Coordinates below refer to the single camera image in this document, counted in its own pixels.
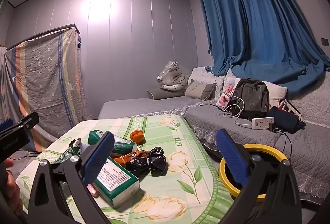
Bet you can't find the light grey pillow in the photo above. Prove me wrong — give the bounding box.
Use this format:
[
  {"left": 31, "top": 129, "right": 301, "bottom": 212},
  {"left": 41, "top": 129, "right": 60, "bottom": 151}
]
[{"left": 184, "top": 80, "right": 207, "bottom": 99}]

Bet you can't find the white pillow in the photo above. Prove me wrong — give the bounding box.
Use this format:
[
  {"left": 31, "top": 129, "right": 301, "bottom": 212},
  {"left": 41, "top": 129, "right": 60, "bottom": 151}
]
[{"left": 265, "top": 81, "right": 288, "bottom": 108}]

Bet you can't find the small orange pepper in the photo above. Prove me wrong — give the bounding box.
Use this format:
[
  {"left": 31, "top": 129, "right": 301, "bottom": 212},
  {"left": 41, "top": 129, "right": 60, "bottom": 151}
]
[{"left": 130, "top": 130, "right": 144, "bottom": 142}]

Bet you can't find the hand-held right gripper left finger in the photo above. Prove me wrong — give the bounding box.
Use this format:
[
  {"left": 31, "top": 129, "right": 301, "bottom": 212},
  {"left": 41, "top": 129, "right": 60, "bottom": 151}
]
[{"left": 28, "top": 132, "right": 115, "bottom": 224}]

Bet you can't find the striped cloth covered wardrobe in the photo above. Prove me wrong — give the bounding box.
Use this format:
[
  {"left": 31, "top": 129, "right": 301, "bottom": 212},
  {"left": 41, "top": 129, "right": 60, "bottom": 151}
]
[{"left": 5, "top": 24, "right": 91, "bottom": 152}]

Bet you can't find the grey bolster cushion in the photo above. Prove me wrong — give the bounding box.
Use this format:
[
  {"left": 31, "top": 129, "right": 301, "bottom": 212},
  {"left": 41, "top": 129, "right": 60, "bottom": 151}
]
[{"left": 147, "top": 88, "right": 185, "bottom": 100}]

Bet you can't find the blue curtain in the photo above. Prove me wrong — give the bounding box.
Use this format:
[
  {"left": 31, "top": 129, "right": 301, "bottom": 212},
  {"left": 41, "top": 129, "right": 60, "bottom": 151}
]
[{"left": 197, "top": 0, "right": 328, "bottom": 95}]

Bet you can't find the yellow rimmed black bin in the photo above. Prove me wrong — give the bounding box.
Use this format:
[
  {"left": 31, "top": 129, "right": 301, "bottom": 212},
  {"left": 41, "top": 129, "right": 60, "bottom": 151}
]
[{"left": 219, "top": 144, "right": 287, "bottom": 200}]

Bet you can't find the dark green wipes pack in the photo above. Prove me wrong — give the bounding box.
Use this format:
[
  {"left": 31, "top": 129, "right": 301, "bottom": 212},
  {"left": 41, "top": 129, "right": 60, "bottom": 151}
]
[{"left": 88, "top": 130, "right": 138, "bottom": 159}]

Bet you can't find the white tiger plush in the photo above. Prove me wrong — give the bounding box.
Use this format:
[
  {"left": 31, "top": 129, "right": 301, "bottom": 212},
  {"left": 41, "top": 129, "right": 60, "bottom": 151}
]
[{"left": 156, "top": 61, "right": 192, "bottom": 92}]

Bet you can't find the white power strip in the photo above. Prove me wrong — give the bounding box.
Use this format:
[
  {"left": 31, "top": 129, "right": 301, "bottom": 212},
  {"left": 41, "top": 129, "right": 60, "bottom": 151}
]
[{"left": 251, "top": 116, "right": 275, "bottom": 130}]

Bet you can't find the green floral tablecloth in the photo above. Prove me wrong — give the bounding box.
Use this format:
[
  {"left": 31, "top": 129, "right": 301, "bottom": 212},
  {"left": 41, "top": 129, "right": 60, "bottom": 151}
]
[{"left": 15, "top": 114, "right": 234, "bottom": 224}]

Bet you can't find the dark navy bag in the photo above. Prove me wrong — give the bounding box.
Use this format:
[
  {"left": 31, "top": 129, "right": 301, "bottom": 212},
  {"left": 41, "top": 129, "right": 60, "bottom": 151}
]
[{"left": 267, "top": 107, "right": 306, "bottom": 134}]

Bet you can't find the orange snack bag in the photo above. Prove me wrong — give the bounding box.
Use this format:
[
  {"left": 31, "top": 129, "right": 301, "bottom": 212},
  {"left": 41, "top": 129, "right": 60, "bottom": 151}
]
[{"left": 111, "top": 150, "right": 152, "bottom": 166}]

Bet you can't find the white cable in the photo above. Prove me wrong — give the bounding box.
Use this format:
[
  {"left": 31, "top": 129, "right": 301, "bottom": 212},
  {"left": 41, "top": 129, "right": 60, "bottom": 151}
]
[{"left": 223, "top": 96, "right": 253, "bottom": 128}]

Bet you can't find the grey quilted sofa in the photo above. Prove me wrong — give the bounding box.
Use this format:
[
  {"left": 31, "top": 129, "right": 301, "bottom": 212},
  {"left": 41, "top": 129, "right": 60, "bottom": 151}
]
[{"left": 98, "top": 67, "right": 330, "bottom": 204}]

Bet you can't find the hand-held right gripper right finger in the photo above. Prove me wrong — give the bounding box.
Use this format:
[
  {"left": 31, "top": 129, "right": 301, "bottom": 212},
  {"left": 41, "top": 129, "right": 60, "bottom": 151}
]
[{"left": 216, "top": 129, "right": 302, "bottom": 224}]

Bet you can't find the person's left hand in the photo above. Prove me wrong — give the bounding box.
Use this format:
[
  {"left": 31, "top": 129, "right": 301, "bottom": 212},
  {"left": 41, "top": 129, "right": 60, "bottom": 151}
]
[{"left": 5, "top": 158, "right": 24, "bottom": 215}]

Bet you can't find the black plastic bag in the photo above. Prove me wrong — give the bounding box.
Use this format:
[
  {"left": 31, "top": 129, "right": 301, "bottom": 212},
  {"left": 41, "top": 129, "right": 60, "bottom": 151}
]
[{"left": 125, "top": 147, "right": 167, "bottom": 177}]

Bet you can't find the baby photo pillow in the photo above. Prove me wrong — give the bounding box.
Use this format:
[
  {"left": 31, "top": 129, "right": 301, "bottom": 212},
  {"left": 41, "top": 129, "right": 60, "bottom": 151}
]
[{"left": 216, "top": 69, "right": 241, "bottom": 107}]

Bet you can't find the dark olive backpack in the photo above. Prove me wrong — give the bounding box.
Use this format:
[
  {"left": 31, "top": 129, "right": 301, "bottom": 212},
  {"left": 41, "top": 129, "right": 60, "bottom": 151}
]
[{"left": 228, "top": 78, "right": 270, "bottom": 119}]

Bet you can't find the white green tissue pack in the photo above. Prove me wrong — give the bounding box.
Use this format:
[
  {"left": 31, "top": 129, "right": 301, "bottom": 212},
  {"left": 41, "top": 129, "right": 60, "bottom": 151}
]
[{"left": 93, "top": 156, "right": 140, "bottom": 207}]

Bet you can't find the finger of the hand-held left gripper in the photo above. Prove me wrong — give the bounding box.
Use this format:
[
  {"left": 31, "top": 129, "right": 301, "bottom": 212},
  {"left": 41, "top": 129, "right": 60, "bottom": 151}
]
[
  {"left": 0, "top": 118, "right": 13, "bottom": 132},
  {"left": 0, "top": 112, "right": 40, "bottom": 141}
]

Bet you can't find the crumpled green packet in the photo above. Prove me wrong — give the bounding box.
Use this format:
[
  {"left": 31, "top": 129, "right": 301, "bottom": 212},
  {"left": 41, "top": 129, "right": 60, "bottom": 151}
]
[{"left": 53, "top": 138, "right": 83, "bottom": 164}]

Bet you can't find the white foam net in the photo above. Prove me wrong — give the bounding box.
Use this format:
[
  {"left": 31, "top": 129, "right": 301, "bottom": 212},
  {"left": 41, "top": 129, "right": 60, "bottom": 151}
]
[{"left": 80, "top": 144, "right": 97, "bottom": 156}]

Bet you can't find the grey hanging cloth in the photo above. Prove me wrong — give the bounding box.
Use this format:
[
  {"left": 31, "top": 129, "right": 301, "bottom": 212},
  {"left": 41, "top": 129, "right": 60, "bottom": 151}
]
[{"left": 0, "top": 46, "right": 13, "bottom": 121}]

